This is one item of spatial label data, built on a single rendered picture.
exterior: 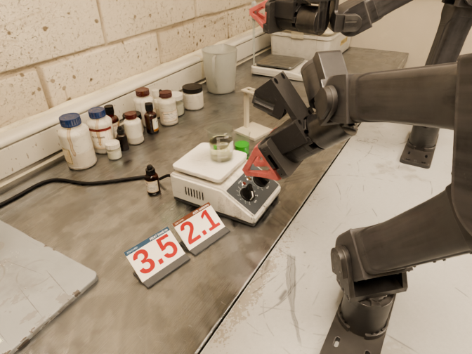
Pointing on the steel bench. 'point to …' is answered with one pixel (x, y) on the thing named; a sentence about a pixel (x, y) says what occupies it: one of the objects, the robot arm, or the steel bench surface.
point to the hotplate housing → (216, 195)
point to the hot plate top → (191, 161)
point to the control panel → (261, 194)
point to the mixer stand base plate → (34, 286)
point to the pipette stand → (257, 131)
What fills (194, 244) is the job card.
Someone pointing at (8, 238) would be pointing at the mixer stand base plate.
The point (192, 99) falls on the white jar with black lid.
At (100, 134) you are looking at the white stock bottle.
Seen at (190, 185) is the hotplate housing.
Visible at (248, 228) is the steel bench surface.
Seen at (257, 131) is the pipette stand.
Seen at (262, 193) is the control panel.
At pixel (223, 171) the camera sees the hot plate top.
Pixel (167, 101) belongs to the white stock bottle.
